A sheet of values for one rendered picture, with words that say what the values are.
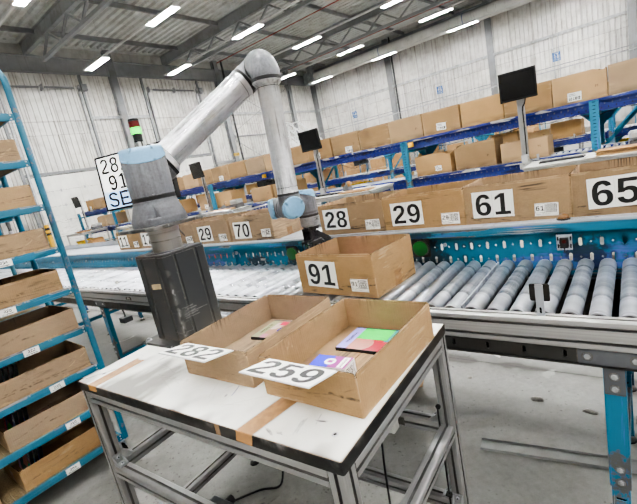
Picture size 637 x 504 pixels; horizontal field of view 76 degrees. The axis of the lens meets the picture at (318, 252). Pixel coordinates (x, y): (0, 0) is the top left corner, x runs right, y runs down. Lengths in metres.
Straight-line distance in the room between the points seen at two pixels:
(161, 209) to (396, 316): 0.85
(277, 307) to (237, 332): 0.17
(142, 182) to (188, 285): 0.38
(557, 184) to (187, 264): 1.38
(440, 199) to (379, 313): 0.80
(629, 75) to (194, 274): 5.60
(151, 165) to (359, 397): 1.02
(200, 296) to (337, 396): 0.79
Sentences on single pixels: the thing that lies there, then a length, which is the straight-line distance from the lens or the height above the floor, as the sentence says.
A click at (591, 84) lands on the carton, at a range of 6.26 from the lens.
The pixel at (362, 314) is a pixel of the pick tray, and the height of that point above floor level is 0.80.
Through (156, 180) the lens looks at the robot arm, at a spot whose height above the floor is 1.32.
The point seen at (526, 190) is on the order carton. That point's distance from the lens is 1.77.
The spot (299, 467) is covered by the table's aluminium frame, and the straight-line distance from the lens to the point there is 0.88.
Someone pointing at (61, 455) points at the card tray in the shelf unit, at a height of 0.20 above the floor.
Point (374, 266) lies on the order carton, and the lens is 1.48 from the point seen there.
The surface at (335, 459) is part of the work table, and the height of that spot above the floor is 0.75.
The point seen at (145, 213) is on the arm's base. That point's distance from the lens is 1.48.
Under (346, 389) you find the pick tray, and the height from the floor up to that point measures 0.81.
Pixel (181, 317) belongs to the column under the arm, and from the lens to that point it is 1.49.
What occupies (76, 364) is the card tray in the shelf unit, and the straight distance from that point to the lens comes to 2.33.
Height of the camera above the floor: 1.25
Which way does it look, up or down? 12 degrees down
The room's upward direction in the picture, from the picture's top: 12 degrees counter-clockwise
